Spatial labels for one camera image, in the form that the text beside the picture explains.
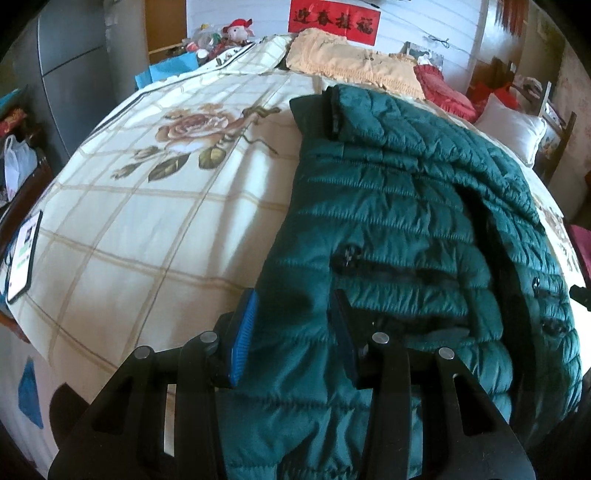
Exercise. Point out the wooden chair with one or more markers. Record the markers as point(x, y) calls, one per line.
point(558, 134)

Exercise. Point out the brown wooden door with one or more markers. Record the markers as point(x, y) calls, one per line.
point(164, 25)

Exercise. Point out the bed with plaid floral quilt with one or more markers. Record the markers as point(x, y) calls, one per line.
point(152, 230)

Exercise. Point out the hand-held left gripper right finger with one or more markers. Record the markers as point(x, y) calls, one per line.
point(344, 337)

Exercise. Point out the plush toy with red hat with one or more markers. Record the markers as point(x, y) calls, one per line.
point(238, 32)

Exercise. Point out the white plastic bag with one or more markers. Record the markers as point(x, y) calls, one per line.
point(18, 161)

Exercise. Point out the grey refrigerator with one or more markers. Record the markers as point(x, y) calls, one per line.
point(69, 60)

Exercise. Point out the red wall banner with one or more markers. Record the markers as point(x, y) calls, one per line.
point(334, 21)

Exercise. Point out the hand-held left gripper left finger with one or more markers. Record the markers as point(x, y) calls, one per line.
point(242, 332)

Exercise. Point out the red bag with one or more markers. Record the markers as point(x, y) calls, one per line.
point(491, 94)

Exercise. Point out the green quilted jacket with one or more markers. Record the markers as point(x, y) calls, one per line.
point(392, 207)

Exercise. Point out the white pillow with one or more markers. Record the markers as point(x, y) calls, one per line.
point(510, 129)

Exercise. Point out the red frilled pillow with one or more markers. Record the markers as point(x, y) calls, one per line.
point(445, 92)

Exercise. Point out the framed photo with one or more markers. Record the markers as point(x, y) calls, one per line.
point(425, 55)

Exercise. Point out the yellow frilled pillow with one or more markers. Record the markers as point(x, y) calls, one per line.
point(351, 62)

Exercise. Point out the dark wooden cabinet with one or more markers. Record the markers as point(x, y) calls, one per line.
point(27, 194)

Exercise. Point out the blue paper bag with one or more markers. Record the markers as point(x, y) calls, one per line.
point(168, 69)

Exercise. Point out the blue cloth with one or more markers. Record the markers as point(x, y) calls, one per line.
point(31, 392)

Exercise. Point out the black smartphone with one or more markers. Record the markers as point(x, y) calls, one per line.
point(24, 258)

